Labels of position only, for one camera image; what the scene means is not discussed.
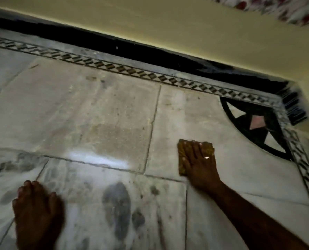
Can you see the black skirting board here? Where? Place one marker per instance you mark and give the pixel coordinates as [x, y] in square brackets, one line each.
[144, 53]

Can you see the yellow-brown patterned cloth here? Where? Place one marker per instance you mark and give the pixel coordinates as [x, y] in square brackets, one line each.
[181, 169]

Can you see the person's left hand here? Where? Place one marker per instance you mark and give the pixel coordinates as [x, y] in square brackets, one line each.
[37, 218]

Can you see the person's right forearm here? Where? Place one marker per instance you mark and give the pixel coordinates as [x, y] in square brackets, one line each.
[253, 221]

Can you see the red floral cover sheet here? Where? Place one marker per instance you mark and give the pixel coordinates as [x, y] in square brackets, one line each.
[287, 10]

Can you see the person's right hand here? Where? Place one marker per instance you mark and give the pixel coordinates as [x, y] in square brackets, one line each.
[200, 170]

